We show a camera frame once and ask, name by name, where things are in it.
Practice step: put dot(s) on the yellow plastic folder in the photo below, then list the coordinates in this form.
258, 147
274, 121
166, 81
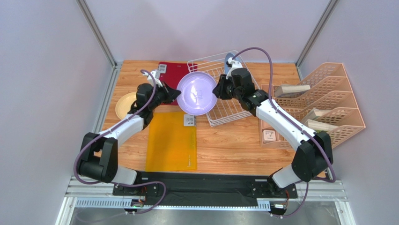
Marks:
172, 143

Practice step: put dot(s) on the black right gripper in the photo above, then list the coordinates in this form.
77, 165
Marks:
225, 88

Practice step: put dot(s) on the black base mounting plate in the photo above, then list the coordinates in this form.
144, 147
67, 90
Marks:
199, 189

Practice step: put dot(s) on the blue plate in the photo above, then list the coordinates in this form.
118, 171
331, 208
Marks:
226, 69

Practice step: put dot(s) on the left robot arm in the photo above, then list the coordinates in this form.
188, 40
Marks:
98, 158

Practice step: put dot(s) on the peach plastic file organizer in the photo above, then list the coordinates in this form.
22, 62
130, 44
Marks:
330, 90

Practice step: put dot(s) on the red plastic folder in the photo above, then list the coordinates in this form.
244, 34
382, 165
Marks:
172, 73

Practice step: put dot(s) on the book in organizer middle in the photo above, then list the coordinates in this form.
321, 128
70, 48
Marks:
314, 114

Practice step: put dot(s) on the yellow plate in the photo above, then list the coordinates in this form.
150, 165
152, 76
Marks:
123, 105

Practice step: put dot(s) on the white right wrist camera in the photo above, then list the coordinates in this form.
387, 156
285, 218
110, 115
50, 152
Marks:
233, 65

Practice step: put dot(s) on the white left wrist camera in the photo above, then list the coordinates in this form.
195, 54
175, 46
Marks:
153, 78

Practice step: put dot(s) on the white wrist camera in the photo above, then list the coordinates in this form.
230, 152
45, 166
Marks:
233, 65
153, 78

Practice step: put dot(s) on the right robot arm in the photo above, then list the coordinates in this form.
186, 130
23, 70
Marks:
313, 150

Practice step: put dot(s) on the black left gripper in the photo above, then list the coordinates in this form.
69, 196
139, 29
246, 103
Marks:
170, 94

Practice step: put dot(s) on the purple plate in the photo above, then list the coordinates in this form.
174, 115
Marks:
197, 96

